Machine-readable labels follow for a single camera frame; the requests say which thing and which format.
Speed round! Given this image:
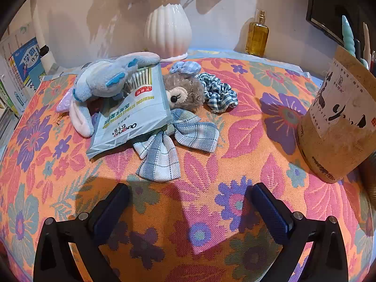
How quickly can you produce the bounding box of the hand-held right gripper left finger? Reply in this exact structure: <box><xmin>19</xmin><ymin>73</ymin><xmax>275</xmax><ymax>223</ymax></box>
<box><xmin>34</xmin><ymin>183</ymin><xmax>131</xmax><ymax>282</ymax></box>

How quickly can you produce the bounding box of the cotton swab packet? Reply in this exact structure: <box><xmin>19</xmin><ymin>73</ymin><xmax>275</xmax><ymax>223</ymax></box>
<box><xmin>86</xmin><ymin>65</ymin><xmax>174</xmax><ymax>159</ymax></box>

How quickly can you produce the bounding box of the amber perfume bottle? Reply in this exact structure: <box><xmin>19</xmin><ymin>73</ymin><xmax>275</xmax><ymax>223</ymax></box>
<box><xmin>245</xmin><ymin>9</ymin><xmax>269</xmax><ymax>57</ymax></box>

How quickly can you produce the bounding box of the row of books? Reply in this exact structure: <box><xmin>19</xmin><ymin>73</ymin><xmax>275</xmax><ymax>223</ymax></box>
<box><xmin>0</xmin><ymin>29</ymin><xmax>40</xmax><ymax>130</ymax></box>

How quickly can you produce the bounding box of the floral orange tablecloth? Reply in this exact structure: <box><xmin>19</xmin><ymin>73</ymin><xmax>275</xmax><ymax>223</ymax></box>
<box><xmin>0</xmin><ymin>50</ymin><xmax>376</xmax><ymax>282</ymax></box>

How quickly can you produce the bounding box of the lilac keychain charm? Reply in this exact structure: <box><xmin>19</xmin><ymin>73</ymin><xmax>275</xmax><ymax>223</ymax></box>
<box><xmin>56</xmin><ymin>92</ymin><xmax>74</xmax><ymax>127</ymax></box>

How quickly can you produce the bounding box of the blue plaid scrunchie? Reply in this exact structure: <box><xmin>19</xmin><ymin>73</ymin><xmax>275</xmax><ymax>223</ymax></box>
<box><xmin>195</xmin><ymin>73</ymin><xmax>239</xmax><ymax>113</ymax></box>

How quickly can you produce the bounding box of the brown cardboard pen holder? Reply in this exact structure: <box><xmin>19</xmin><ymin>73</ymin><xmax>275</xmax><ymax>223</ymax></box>
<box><xmin>297</xmin><ymin>45</ymin><xmax>376</xmax><ymax>184</ymax></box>

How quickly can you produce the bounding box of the dark monitor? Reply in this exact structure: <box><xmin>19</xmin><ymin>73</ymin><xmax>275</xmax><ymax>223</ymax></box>
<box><xmin>305</xmin><ymin>0</ymin><xmax>376</xmax><ymax>47</ymax></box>

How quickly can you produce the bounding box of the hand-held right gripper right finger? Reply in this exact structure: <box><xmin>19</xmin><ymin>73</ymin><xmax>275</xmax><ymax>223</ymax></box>
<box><xmin>251</xmin><ymin>182</ymin><xmax>349</xmax><ymax>282</ymax></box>

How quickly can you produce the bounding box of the white desk lamp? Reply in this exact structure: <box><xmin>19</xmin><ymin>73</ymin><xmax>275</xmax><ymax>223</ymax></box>
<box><xmin>32</xmin><ymin>0</ymin><xmax>59</xmax><ymax>75</ymax></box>

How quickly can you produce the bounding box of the blue plush rabbit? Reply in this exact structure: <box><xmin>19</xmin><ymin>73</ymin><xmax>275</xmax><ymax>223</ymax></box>
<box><xmin>69</xmin><ymin>51</ymin><xmax>161</xmax><ymax>138</ymax></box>

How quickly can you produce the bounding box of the blue plaid fabric bow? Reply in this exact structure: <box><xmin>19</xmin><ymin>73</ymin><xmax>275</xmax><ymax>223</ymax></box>
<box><xmin>132</xmin><ymin>109</ymin><xmax>220</xmax><ymax>182</ymax></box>

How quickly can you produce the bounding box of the white ribbed vase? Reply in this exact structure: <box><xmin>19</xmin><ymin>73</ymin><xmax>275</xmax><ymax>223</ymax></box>
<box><xmin>144</xmin><ymin>4</ymin><xmax>193</xmax><ymax>59</ymax></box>

